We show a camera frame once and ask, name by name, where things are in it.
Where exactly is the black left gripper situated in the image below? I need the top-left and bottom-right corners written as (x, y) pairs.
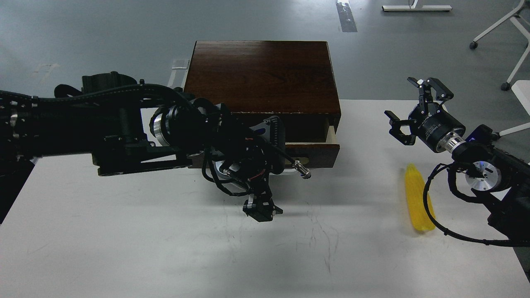
top-left (203, 116), bottom-right (312, 222)

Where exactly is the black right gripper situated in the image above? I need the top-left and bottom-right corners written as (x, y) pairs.
top-left (384, 77), bottom-right (466, 153)

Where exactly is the white chair with casters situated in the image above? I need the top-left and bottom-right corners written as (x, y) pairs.
top-left (469, 0), bottom-right (529, 92)

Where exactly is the white table base bar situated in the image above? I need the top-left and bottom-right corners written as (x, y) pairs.
top-left (382, 0), bottom-right (453, 12)

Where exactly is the yellow corn cob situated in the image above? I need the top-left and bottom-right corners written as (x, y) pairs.
top-left (405, 163), bottom-right (435, 233)

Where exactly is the dark wooden drawer cabinet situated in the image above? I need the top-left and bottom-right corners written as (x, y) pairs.
top-left (182, 40), bottom-right (342, 143)

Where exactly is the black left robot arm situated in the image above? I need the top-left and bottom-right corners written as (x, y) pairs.
top-left (0, 72), bottom-right (311, 222)

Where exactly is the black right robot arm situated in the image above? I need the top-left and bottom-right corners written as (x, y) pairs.
top-left (385, 77), bottom-right (530, 248)

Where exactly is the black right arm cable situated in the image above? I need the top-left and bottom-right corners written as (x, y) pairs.
top-left (423, 163), bottom-right (530, 248)

